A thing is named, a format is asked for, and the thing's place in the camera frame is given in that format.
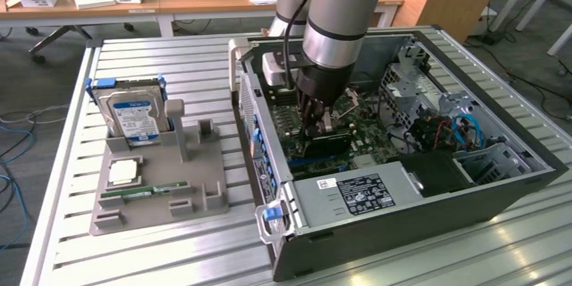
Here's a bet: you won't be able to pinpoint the white table frame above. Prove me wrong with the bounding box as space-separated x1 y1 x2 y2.
490 0 572 56

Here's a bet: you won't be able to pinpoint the small metal disk bay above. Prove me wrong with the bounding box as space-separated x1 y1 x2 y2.
453 141 541 186

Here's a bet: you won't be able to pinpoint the CPU socket with metal frame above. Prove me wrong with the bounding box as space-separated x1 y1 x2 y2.
331 89 366 121

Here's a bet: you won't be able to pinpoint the blue data wire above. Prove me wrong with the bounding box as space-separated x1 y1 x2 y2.
451 113 487 149

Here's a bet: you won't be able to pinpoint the black camera cable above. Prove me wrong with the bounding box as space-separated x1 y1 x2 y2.
283 0 317 92

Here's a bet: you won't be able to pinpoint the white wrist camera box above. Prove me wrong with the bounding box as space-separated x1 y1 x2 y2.
262 51 311 87

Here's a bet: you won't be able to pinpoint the silver CPU chip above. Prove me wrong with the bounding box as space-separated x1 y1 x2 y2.
109 160 142 186

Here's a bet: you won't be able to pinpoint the green RAM stick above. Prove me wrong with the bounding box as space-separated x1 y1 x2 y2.
101 181 189 199

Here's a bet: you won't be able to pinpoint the black power wire connectors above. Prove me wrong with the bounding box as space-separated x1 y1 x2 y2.
409 115 453 151

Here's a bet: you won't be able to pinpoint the green motherboard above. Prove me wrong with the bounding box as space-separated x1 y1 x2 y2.
267 96 406 180

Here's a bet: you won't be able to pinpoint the grey desk foot with casters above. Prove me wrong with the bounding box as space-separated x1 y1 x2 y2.
26 24 135 64

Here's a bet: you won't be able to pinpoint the black fan shroud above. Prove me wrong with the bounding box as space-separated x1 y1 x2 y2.
399 150 479 199

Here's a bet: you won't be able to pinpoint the grey power supply unit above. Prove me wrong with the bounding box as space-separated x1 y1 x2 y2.
281 161 425 230

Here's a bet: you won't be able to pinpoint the grey parts rack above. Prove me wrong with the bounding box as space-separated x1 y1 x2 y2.
89 98 233 237

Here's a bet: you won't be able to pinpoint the hard disk in blue carrier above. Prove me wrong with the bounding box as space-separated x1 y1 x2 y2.
85 76 175 148

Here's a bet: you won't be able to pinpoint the blue expansion slot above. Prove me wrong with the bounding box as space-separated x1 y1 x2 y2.
287 155 338 169

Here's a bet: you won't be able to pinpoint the open black PC case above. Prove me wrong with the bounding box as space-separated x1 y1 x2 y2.
227 29 570 283

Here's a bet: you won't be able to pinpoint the metal disk bay cage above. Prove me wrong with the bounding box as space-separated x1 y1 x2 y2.
379 36 451 133

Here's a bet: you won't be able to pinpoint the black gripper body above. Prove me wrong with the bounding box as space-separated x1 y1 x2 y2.
295 64 355 105

